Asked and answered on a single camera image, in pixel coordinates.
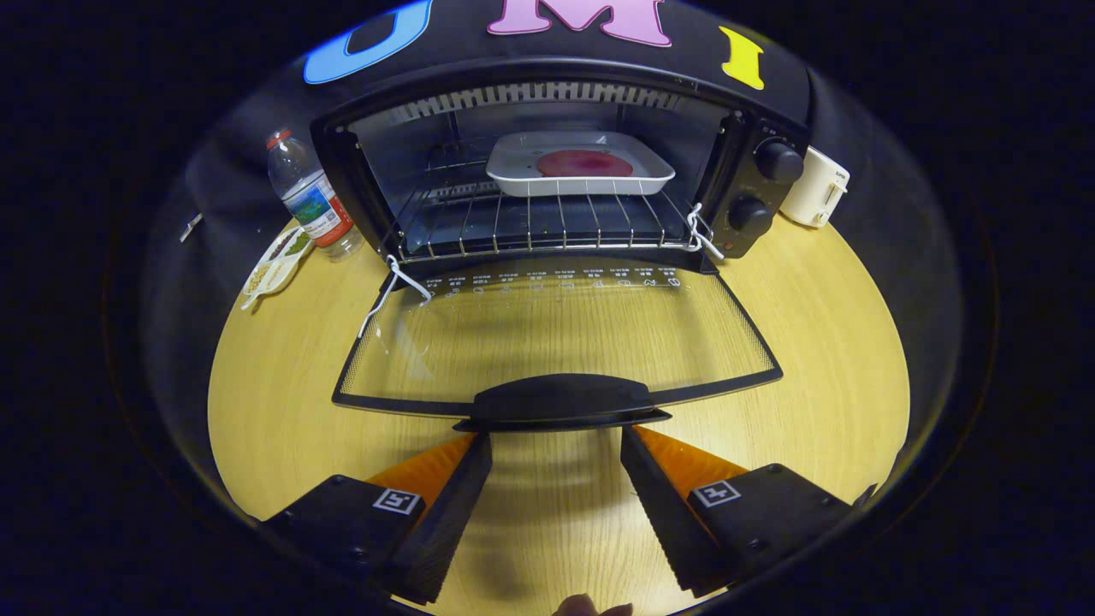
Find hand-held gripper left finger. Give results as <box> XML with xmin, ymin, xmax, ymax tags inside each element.
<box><xmin>261</xmin><ymin>432</ymin><xmax>494</xmax><ymax>605</ymax></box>

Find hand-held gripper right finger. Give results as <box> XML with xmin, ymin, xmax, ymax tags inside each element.
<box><xmin>620</xmin><ymin>425</ymin><xmax>878</xmax><ymax>598</ymax></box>

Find black toaster oven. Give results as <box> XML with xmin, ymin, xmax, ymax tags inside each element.
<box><xmin>310</xmin><ymin>58</ymin><xmax>812</xmax><ymax>433</ymax></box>

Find pink ham slice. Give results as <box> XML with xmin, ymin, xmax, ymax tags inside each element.
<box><xmin>536</xmin><ymin>150</ymin><xmax>635</xmax><ymax>179</ymax></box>

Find white square plate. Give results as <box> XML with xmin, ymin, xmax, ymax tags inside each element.
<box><xmin>485</xmin><ymin>131</ymin><xmax>677</xmax><ymax>198</ymax></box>

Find white pop-up toaster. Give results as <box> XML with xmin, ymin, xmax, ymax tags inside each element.
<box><xmin>780</xmin><ymin>145</ymin><xmax>850</xmax><ymax>228</ymax></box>

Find white divided snack dish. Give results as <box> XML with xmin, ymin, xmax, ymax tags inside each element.
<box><xmin>240</xmin><ymin>225</ymin><xmax>316</xmax><ymax>311</ymax></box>

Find clear plastic water bottle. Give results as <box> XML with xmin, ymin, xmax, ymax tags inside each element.
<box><xmin>265</xmin><ymin>128</ymin><xmax>364</xmax><ymax>260</ymax></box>

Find black backdrop cloth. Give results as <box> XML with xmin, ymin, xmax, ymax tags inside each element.
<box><xmin>141</xmin><ymin>0</ymin><xmax>963</xmax><ymax>446</ymax></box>

